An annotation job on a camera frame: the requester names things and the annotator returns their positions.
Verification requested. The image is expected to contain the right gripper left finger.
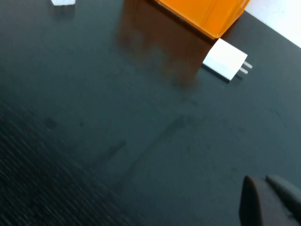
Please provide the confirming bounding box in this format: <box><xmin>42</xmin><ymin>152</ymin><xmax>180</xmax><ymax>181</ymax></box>
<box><xmin>239</xmin><ymin>175</ymin><xmax>294</xmax><ymax>226</ymax></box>

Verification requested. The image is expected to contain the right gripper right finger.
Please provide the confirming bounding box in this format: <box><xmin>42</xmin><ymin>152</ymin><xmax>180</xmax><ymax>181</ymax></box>
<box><xmin>265</xmin><ymin>174</ymin><xmax>301</xmax><ymax>219</ymax></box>

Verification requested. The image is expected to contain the orange plastic cutlery holder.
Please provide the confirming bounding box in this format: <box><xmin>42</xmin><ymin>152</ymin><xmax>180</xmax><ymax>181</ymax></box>
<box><xmin>151</xmin><ymin>0</ymin><xmax>251</xmax><ymax>40</ymax></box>

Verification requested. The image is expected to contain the white foam cube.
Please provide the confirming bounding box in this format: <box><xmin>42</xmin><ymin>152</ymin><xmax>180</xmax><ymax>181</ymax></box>
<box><xmin>50</xmin><ymin>0</ymin><xmax>77</xmax><ymax>6</ymax></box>

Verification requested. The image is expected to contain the white usb wall charger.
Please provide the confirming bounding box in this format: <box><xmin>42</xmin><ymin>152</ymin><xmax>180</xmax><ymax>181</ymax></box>
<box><xmin>202</xmin><ymin>38</ymin><xmax>253</xmax><ymax>82</ymax></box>

